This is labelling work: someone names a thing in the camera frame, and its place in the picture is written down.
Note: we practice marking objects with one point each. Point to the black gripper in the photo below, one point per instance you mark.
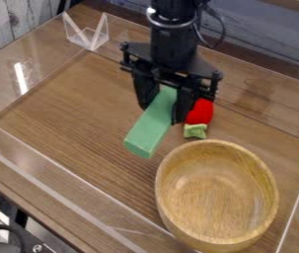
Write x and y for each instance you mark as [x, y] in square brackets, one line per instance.
[167, 60]

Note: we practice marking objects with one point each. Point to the green rectangular block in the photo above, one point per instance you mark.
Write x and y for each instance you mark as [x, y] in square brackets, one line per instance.
[152, 125]

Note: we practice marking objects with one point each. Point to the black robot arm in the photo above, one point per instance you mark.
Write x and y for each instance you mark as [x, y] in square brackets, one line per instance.
[175, 6]

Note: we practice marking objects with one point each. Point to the brown wooden bowl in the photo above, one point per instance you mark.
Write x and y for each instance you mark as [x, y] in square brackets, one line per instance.
[216, 196]

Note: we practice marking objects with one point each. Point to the red plush strawberry toy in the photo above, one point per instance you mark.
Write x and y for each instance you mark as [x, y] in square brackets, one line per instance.
[198, 119]

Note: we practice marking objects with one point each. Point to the clear acrylic tray wall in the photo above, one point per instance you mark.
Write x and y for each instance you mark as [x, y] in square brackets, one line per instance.
[93, 221]

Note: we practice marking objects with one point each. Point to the black table frame bracket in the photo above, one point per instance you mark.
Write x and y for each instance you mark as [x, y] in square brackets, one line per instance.
[16, 240]

